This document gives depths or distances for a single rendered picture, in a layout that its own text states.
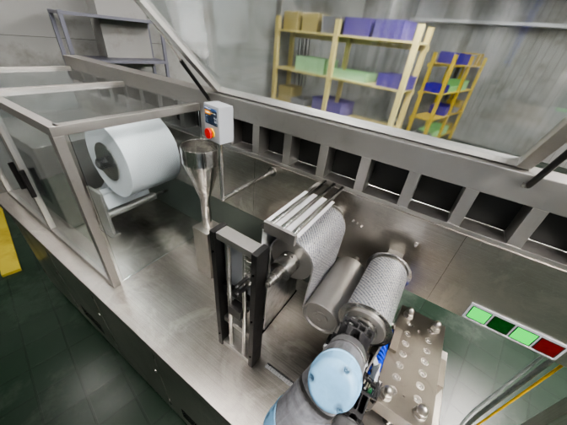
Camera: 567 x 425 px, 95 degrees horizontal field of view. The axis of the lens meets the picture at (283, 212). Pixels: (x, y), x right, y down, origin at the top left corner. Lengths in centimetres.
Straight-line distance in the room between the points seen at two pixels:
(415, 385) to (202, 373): 69
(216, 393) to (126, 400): 114
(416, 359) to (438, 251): 37
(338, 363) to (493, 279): 68
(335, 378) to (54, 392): 204
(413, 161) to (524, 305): 53
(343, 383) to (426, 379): 65
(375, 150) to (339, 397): 67
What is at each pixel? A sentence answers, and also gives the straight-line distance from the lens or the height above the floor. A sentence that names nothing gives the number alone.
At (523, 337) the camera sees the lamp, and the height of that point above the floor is 118.
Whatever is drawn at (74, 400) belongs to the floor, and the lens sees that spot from 225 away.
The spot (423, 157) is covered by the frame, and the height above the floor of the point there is 163.
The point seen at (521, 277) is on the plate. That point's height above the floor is 138.
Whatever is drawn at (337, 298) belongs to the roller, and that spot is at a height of 123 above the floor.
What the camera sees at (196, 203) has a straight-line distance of 145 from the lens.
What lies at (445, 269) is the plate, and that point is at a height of 130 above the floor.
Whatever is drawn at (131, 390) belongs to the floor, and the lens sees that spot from 215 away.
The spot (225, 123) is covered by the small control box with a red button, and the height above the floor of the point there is 167.
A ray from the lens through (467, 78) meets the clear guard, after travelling 67.
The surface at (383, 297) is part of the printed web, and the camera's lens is 80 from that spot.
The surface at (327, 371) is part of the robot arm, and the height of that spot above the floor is 148.
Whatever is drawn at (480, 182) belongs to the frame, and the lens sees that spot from 88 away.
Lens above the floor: 188
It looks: 34 degrees down
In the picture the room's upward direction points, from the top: 6 degrees clockwise
